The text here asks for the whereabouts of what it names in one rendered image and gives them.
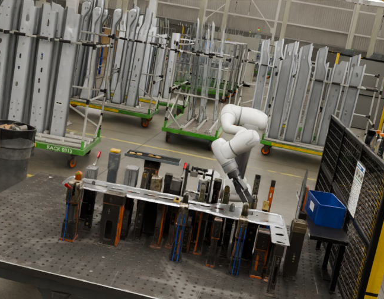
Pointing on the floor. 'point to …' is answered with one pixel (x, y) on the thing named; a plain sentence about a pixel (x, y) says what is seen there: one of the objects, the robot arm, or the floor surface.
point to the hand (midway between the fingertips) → (248, 201)
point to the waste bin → (11, 152)
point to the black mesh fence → (331, 177)
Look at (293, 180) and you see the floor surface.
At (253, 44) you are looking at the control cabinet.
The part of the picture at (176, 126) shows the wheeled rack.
